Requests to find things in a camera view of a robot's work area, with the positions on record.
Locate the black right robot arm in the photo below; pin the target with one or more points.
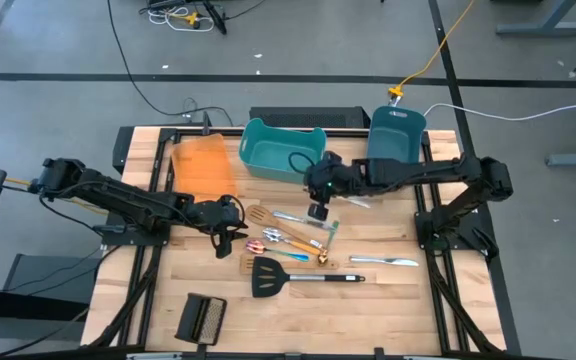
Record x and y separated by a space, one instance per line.
418 172

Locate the black power strip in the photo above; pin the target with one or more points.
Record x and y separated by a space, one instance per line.
216 20

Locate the black clamp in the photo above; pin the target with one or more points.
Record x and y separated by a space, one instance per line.
206 125

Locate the silver pointed table knife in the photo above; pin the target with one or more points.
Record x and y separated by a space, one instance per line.
383 260

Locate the blue-grey plastic bin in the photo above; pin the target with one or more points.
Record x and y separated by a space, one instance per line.
395 140

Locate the orange translucent plastic tray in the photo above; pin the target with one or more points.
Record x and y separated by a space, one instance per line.
203 165

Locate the silver butter knife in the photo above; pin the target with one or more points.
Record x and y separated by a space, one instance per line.
293 218

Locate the black slotted spatula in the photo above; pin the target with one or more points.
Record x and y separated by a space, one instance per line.
268 277

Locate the black mesh-front camera box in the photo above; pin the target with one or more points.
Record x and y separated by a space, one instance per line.
198 320

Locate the grey desk leg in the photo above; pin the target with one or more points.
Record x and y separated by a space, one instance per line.
543 27

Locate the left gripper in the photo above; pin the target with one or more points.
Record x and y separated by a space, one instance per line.
213 212

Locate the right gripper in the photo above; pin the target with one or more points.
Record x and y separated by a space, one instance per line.
338 177

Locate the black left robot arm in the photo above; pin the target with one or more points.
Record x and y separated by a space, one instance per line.
118 195

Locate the teal green plastic bin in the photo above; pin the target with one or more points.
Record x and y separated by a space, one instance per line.
268 155

